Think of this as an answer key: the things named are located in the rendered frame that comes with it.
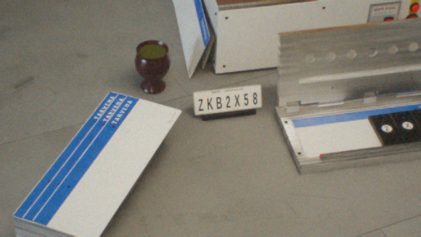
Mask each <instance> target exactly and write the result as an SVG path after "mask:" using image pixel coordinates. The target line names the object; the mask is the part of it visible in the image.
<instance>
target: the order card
mask: <svg viewBox="0 0 421 237"><path fill-rule="evenodd" d="M193 104H194V114H195V115H205V114H213V113H223V112H230V111H240V110H247V109H252V108H258V107H262V94H261V85H254V86H242V87H236V88H224V89H217V90H206V91H199V92H193Z"/></svg>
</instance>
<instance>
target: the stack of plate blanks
mask: <svg viewBox="0 0 421 237"><path fill-rule="evenodd" d="M118 94H119V93H116V92H109V93H108V94H107V96H106V98H104V100H103V101H102V102H101V103H100V104H99V106H98V107H97V108H96V110H95V111H94V113H93V114H92V115H91V116H90V117H89V118H88V119H87V120H86V122H85V124H84V125H83V126H82V128H81V129H80V131H78V132H77V133H76V135H75V136H74V138H73V139H72V141H71V142H70V143H69V144H68V145H67V146H66V147H65V149H64V151H63V152H62V153H61V154H60V155H59V157H57V159H56V160H55V162H54V163H53V164H52V166H51V167H50V168H49V170H47V172H46V173H45V174H44V176H43V177H42V179H41V180H40V181H39V182H38V183H37V184H36V186H35V187H34V189H33V190H32V191H31V192H30V194H28V195H27V197H26V199H25V200H24V201H23V202H22V204H21V205H19V208H18V209H17V210H16V211H15V212H14V214H13V217H14V221H13V222H14V227H15V230H16V237H75V236H71V235H70V234H67V233H64V232H60V231H58V230H54V229H51V228H47V227H45V226H41V225H38V224H35V223H31V222H28V221H25V220H24V219H23V216H24V215H25V214H26V212H27V211H28V210H29V208H30V207H31V206H32V205H33V204H34V202H35V201H36V199H37V198H38V196H40V195H41V193H42V192H43V191H44V189H45V188H46V187H47V185H48V184H49V183H50V181H52V179H53V178H54V176H55V175H56V174H57V172H58V171H59V170H60V169H61V167H62V166H63V165H64V164H65V163H66V160H67V159H68V158H69V157H70V156H71V155H72V153H73V152H74V151H75V149H76V148H77V146H78V145H79V144H80V143H81V142H82V140H83V139H84V138H85V136H86V134H87V133H88V132H89V131H90V129H92V128H93V126H94V125H95V123H96V122H97V120H98V119H99V117H100V116H101V115H102V114H103V113H104V112H105V111H106V110H107V107H108V106H109V105H110V104H111V102H112V101H113V99H114V98H116V96H117V95H118ZM163 144H164V140H163V141H162V143H161V144H160V146H159V147H158V149H157V150H156V152H155V153H154V154H153V156H152V158H151V159H150V160H149V162H148V164H147V166H146V167H145V169H144V170H143V172H141V174H140V175H139V177H138V178H137V180H136V182H135V184H134V185H133V186H132V188H131V190H129V192H128V194H127V196H126V197H125V198H124V200H123V202H122V203H121V205H120V207H119V208H118V209H117V210H116V212H115V213H114V215H113V217H112V219H111V220H110V221H109V223H108V224H107V225H106V227H105V229H104V231H103V232H102V233H101V235H100V237H103V236H104V234H105V233H106V231H107V229H109V227H110V225H111V224H112V222H113V221H114V219H115V218H116V216H117V214H118V213H119V212H120V210H121V209H122V207H123V206H124V204H125V202H126V200H127V199H128V198H129V196H131V194H132V192H133V190H134V188H135V187H136V186H137V184H138V182H139V181H140V180H141V177H143V175H144V174H145V172H146V170H147V169H148V168H149V166H150V164H151V162H152V161H153V159H154V158H155V157H156V156H157V154H158V152H159V150H160V149H161V147H162V146H163Z"/></svg>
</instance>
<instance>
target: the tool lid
mask: <svg viewBox="0 0 421 237"><path fill-rule="evenodd" d="M412 43H416V49H414V50H409V45H411V44H412ZM391 45H396V47H397V48H396V50H395V52H394V53H389V52H388V49H389V47H390V46H391ZM371 47H375V48H376V52H375V54H373V55H368V50H369V49H370V48H371ZM350 50H355V55H354V56H353V57H348V56H347V53H348V51H350ZM330 52H333V53H334V58H333V59H332V60H326V55H327V54H328V53H330ZM308 55H313V60H312V61H311V62H309V63H308V62H306V61H305V59H306V57H307V56H308ZM367 92H376V93H377V94H378V95H380V94H387V93H397V95H396V97H401V96H408V95H419V94H421V17H418V18H411V19H404V20H391V21H383V22H371V23H364V24H357V25H350V26H336V27H330V28H317V29H310V30H304V31H296V32H284V33H278V73H277V104H278V106H279V107H282V106H287V102H291V101H299V102H300V104H305V103H316V102H318V105H317V106H318V107H321V106H327V105H338V104H343V103H344V99H351V98H358V97H362V96H364V93H367Z"/></svg>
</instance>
